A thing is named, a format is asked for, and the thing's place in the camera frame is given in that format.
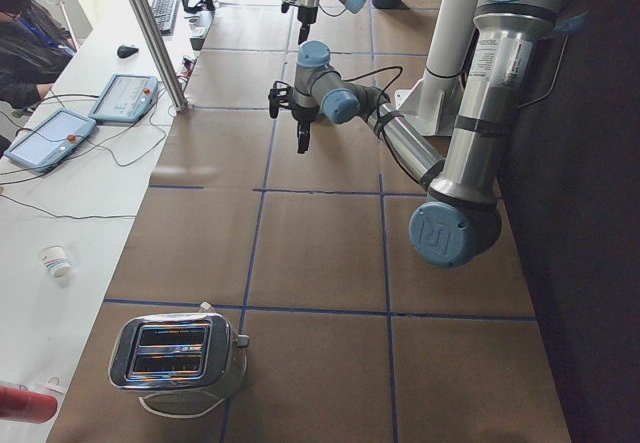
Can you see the teach pendant near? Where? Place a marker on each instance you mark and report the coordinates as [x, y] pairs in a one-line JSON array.
[[52, 141]]

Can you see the black computer mouse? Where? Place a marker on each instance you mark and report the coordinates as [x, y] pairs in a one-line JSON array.
[[126, 51]]

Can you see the teach pendant far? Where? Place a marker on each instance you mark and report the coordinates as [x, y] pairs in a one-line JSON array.
[[125, 100]]

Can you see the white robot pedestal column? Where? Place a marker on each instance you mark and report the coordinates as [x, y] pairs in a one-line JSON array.
[[449, 46]]

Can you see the aluminium frame post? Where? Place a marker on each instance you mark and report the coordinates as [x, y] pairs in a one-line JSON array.
[[159, 53]]

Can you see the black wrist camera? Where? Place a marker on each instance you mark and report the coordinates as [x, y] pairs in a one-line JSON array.
[[279, 97], [287, 4]]

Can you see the black keyboard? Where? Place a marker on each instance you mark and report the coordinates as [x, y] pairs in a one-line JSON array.
[[164, 13]]

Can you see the red cylinder bottle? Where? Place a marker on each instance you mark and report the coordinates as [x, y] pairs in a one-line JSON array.
[[26, 406]]

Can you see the seated person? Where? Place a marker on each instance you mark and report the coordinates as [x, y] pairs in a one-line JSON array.
[[35, 50]]

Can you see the chrome two-slot toaster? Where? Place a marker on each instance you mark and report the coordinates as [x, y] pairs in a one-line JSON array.
[[179, 362]]

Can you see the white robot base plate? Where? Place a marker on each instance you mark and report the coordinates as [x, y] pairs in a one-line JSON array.
[[431, 105]]

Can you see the paper cup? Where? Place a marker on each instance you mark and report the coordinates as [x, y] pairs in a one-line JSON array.
[[55, 261]]

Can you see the teach pendant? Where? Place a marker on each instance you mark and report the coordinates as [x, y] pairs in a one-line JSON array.
[[52, 141], [125, 100]]

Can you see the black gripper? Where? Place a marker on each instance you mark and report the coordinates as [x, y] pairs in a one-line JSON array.
[[303, 115], [305, 14]]

